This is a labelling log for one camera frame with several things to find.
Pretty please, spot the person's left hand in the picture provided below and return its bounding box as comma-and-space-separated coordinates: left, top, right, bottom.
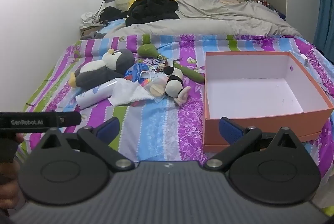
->
0, 132, 25, 214

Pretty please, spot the grey white penguin plush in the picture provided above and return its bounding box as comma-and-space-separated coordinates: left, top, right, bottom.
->
70, 48, 135, 89

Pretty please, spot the row of small bottles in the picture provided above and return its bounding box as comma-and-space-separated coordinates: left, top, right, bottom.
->
248, 0, 277, 11

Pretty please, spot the grey cloth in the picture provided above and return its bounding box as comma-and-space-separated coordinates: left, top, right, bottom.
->
80, 31, 107, 41

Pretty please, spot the small black garment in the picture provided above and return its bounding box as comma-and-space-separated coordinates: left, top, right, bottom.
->
100, 6, 128, 23

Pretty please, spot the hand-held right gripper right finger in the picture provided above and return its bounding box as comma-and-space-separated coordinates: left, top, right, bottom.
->
204, 117, 306, 171

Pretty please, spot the blue plastic bag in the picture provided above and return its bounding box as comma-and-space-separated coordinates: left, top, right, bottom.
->
124, 62, 154, 86

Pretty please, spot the orange cardboard box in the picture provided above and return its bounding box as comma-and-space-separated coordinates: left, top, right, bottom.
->
204, 51, 334, 153

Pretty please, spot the grey duvet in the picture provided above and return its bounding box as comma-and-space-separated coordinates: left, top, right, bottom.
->
103, 0, 303, 39

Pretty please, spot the long green plush toy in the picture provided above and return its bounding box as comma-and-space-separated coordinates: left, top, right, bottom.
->
137, 44, 205, 83

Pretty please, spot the pile of black clothes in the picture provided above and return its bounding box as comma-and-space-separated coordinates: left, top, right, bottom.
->
125, 0, 180, 27

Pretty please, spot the small pink plush toy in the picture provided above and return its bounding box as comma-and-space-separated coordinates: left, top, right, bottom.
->
174, 85, 192, 107

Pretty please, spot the black white panda plush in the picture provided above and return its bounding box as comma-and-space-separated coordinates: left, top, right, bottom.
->
163, 66, 184, 97

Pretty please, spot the white crumpled cloth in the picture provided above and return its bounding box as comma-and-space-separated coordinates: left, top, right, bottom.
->
80, 12, 101, 30

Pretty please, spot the white charger with cable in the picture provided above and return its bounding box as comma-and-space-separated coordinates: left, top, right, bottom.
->
300, 54, 329, 95

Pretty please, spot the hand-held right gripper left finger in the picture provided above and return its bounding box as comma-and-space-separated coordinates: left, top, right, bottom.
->
34, 117, 135, 172

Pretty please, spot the white plastic bottle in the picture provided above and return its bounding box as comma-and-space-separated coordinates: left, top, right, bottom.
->
76, 78, 123, 109

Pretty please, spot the blue curtain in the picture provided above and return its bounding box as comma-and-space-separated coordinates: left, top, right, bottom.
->
313, 0, 334, 52

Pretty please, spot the small snack packet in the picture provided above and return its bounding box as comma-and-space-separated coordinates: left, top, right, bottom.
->
156, 61, 170, 73

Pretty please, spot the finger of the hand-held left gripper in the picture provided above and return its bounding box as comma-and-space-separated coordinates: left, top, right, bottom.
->
0, 112, 82, 133

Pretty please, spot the striped floral bedsheet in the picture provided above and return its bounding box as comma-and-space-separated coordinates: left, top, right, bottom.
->
16, 18, 334, 185

